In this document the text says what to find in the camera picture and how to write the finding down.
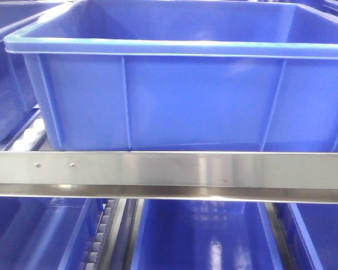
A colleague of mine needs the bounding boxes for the blue target box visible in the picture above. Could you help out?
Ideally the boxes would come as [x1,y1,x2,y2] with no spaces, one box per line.
[5,1,338,152]

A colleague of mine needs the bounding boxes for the blue crate lower middle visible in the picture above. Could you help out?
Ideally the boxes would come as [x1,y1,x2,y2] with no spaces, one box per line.
[131,200,283,269]

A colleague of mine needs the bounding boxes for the blue crate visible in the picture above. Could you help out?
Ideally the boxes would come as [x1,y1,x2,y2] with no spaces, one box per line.
[131,200,283,269]
[0,197,103,269]
[275,203,338,269]

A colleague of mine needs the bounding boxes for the steel front rack beam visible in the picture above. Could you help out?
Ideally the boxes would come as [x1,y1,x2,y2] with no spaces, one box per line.
[0,151,338,204]

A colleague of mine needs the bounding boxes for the blue crate left shelf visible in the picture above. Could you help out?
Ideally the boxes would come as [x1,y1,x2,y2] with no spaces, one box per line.
[0,1,62,144]

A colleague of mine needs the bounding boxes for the blue crate lower left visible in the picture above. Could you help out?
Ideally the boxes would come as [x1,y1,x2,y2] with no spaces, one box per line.
[0,197,103,269]

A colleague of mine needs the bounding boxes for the blue crate lower right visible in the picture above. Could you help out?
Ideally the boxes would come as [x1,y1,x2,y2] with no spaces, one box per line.
[275,203,338,269]

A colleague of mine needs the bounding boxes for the roller rail far left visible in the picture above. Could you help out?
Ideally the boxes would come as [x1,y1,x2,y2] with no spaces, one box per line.
[8,110,46,152]

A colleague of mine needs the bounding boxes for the roller rail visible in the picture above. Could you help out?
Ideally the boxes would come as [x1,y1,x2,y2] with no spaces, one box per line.
[84,199,119,270]
[8,110,46,152]

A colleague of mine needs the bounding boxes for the lower roller rail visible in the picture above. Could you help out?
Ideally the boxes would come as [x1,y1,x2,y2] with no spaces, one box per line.
[84,199,119,270]

